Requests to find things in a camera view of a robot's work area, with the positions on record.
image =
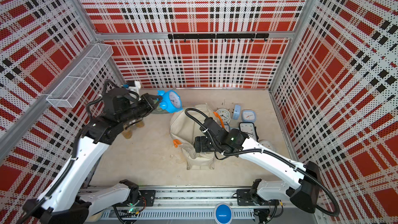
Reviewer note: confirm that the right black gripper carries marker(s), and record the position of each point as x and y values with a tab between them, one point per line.
200	144

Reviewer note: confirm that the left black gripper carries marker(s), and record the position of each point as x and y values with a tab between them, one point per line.
146	100

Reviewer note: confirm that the blue twin bell clock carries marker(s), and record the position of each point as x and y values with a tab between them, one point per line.
171	101

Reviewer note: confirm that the cream canvas tote bag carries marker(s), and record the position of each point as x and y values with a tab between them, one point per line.
184	130

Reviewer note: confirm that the white round alarm clock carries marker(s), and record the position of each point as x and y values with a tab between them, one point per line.
224	114

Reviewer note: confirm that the black rectangular alarm clock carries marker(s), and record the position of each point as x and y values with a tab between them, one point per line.
250	129

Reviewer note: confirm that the light blue alarm clock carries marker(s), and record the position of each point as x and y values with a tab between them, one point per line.
236	112

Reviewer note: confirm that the white blue oval clock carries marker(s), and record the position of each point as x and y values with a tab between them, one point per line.
248	116

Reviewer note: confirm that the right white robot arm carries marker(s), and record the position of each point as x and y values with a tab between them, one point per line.
303	186

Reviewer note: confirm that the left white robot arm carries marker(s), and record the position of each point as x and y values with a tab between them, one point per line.
115	109

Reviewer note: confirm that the brown plush dog toy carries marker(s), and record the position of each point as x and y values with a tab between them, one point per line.
129	129

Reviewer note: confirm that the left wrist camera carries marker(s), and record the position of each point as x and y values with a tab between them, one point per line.
133	86

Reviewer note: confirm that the white wire mesh basket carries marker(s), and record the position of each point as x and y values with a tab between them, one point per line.
69	91

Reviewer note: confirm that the black hook rail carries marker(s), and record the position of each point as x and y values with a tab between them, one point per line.
219	36

